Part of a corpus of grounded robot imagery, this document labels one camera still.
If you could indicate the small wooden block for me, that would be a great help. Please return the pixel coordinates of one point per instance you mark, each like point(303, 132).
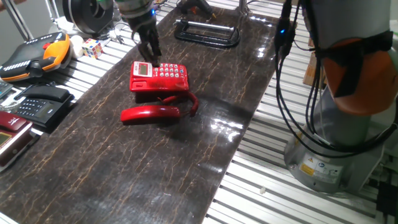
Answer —
point(311, 42)

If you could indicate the white round object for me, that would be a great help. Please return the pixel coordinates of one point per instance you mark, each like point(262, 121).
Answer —
point(76, 45)

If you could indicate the upright metal post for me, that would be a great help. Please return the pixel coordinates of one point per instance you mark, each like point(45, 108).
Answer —
point(243, 6)

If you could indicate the dark red telephone base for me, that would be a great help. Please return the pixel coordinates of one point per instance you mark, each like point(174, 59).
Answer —
point(14, 146)

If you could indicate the large black spool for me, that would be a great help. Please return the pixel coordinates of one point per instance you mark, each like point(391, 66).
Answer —
point(84, 18)

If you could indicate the person's bare forearm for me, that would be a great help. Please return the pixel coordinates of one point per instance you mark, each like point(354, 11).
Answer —
point(9, 1)

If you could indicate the small white scrap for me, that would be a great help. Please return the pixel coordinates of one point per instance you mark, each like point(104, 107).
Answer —
point(263, 190)

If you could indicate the dark red telephone handset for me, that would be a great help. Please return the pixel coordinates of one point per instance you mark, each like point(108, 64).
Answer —
point(11, 120)

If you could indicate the black telephone base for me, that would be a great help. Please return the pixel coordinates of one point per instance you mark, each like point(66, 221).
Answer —
point(40, 112)

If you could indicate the large wooden block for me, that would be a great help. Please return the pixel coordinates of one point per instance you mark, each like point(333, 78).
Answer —
point(311, 73)

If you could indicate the grey keypad device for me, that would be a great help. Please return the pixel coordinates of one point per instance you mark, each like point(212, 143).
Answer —
point(3, 88)

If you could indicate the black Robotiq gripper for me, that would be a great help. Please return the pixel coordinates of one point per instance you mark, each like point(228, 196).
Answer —
point(143, 28)

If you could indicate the dark marble pattern mat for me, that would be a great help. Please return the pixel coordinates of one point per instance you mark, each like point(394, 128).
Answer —
point(124, 174)

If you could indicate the black glue gun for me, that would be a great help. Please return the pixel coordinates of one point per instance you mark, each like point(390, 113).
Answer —
point(199, 6)

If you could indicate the slanted metal pole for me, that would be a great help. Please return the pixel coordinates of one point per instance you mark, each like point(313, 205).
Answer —
point(18, 21)

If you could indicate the Rubik's cube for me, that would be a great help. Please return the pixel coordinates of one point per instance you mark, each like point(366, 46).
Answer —
point(92, 48)

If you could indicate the black telephone handset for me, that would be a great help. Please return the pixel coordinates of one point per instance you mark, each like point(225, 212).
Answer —
point(46, 92)

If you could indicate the black orange teach pendant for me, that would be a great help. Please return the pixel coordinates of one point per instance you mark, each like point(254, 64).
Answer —
point(34, 56)

